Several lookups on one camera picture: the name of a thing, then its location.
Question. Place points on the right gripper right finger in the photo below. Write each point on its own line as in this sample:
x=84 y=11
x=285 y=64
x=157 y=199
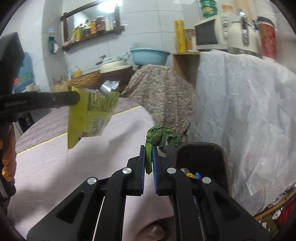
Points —
x=202 y=209

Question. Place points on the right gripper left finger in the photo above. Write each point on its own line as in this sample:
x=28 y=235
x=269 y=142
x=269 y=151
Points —
x=95 y=210

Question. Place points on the green vegetable leaf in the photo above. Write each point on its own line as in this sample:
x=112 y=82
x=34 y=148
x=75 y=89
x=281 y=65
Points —
x=159 y=136

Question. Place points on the black trash bin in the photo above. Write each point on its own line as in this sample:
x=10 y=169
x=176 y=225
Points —
x=207 y=159

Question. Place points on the person right hand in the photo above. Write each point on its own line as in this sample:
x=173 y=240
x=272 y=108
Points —
x=154 y=231

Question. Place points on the beige utensil holder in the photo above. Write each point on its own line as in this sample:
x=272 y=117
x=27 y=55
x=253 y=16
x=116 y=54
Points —
x=61 y=86

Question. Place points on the pink table cloth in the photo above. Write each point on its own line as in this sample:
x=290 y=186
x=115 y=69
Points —
x=47 y=173

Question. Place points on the yellow soap bottle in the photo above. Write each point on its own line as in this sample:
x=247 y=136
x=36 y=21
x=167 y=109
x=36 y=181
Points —
x=77 y=72

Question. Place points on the woven basket sink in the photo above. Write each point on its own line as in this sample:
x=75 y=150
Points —
x=87 y=81

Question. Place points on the wooden framed mirror shelf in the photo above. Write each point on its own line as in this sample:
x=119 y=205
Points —
x=90 y=21

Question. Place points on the brown white rice cooker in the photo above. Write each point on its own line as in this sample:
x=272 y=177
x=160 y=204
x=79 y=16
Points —
x=117 y=71

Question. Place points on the floral cloth cover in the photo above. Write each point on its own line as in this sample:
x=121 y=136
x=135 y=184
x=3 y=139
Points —
x=166 y=96

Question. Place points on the white sheet cover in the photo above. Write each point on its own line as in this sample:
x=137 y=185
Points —
x=246 y=105

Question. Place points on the light blue plastic basin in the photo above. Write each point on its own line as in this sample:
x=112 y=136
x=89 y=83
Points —
x=145 y=55

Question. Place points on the wooden side shelf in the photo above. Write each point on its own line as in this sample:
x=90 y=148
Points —
x=186 y=66

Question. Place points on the yellow roll of bags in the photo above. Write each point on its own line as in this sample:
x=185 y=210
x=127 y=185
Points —
x=180 y=36

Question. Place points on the white microwave oven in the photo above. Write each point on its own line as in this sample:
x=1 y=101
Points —
x=212 y=33

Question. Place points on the cream electric kettle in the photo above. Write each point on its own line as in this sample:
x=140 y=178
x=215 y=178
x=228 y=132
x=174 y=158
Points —
x=242 y=38

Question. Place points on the red paper cup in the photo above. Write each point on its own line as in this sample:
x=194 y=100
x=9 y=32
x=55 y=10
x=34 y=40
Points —
x=268 y=37

